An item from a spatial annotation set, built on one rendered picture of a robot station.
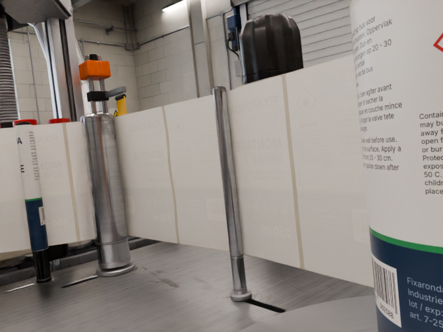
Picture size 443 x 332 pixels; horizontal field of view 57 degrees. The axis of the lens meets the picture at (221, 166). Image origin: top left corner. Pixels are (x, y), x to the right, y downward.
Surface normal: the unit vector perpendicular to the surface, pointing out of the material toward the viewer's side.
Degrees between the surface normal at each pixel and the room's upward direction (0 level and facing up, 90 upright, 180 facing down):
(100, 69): 90
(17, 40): 90
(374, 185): 90
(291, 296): 0
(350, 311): 0
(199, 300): 0
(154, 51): 90
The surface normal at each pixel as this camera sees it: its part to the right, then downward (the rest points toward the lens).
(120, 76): 0.76, -0.04
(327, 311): -0.11, -0.99
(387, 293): -0.98, 0.11
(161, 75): -0.64, 0.11
